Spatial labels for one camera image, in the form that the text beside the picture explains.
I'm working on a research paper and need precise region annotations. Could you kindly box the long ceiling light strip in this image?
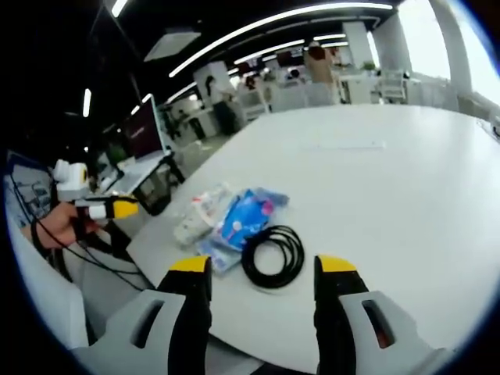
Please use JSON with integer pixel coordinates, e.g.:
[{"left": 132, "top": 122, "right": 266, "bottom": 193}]
[{"left": 168, "top": 2, "right": 394, "bottom": 78}]

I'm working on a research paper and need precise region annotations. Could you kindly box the white side desk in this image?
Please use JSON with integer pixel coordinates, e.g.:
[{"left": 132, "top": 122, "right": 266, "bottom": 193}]
[{"left": 92, "top": 151, "right": 187, "bottom": 217}]

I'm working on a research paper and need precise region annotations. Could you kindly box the dark computer monitor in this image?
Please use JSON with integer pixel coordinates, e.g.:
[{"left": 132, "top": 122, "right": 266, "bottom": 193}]
[{"left": 121, "top": 95, "right": 166, "bottom": 160}]

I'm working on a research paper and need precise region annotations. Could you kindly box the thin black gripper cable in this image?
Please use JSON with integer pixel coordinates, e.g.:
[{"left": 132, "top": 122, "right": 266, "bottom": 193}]
[{"left": 30, "top": 216, "right": 148, "bottom": 292}]

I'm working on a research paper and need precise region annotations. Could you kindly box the ceiling air conditioner unit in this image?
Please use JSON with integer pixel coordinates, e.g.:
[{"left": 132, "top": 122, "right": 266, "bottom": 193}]
[{"left": 143, "top": 30, "right": 202, "bottom": 63}]

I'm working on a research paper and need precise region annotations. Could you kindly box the white table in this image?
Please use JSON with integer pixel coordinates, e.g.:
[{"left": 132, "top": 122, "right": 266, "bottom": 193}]
[{"left": 125, "top": 104, "right": 500, "bottom": 365}]

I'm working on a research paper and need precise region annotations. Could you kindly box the clear plastic bag white item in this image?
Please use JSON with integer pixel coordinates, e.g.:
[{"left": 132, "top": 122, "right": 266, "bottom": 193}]
[{"left": 173, "top": 182, "right": 235, "bottom": 248}]

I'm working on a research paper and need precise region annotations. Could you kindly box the pale blue packet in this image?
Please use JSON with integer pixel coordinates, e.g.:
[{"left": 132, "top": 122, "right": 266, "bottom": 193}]
[{"left": 195, "top": 237, "right": 244, "bottom": 277}]

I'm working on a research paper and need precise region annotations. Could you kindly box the person's left hand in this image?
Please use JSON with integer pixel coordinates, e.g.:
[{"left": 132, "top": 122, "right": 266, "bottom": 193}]
[{"left": 41, "top": 202, "right": 101, "bottom": 249}]

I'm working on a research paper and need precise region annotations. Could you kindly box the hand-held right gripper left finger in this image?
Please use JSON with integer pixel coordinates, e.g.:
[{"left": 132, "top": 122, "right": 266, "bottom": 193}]
[{"left": 72, "top": 255, "right": 214, "bottom": 375}]

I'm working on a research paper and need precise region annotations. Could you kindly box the blue plastic package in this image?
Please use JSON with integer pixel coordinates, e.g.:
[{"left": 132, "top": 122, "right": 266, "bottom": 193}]
[{"left": 213, "top": 187, "right": 291, "bottom": 252}]

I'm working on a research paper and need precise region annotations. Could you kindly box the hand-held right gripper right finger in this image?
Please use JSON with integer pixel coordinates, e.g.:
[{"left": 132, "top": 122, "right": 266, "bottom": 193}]
[{"left": 313, "top": 254, "right": 458, "bottom": 375}]

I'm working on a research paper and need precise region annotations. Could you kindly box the white chair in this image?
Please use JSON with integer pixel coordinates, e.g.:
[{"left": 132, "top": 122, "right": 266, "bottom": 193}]
[{"left": 379, "top": 69, "right": 409, "bottom": 104}]

